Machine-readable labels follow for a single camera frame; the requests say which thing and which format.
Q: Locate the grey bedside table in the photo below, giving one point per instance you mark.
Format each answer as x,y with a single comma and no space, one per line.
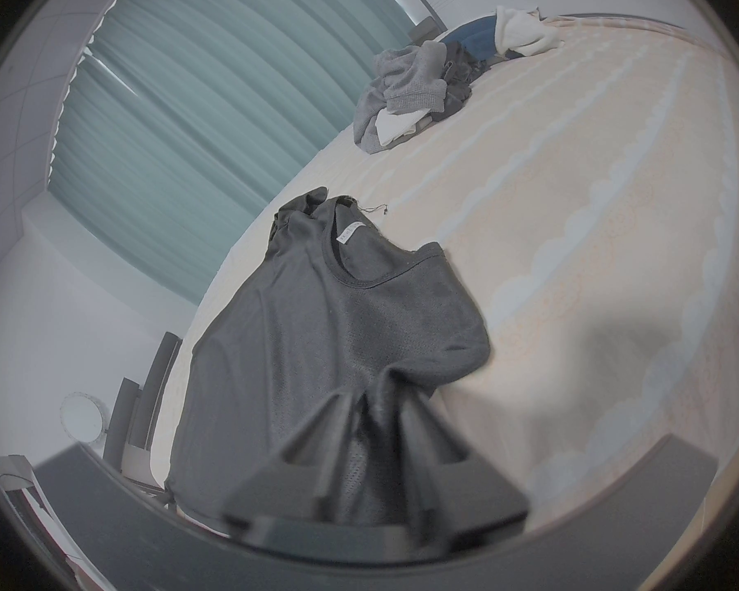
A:
428,29

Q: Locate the round mirror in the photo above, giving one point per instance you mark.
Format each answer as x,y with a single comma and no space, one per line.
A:
83,416

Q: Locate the pile of clothes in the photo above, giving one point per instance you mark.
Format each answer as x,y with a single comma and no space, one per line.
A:
406,77

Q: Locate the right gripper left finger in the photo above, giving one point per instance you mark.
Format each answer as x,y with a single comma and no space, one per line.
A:
302,478

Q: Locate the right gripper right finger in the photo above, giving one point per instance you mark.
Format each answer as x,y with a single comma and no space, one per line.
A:
449,490

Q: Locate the black T-shirt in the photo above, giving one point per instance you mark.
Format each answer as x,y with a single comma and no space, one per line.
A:
320,342

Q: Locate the bed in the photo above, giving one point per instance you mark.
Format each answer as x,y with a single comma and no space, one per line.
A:
591,207

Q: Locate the blue-green curtain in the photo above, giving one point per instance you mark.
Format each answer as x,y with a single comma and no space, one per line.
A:
221,114

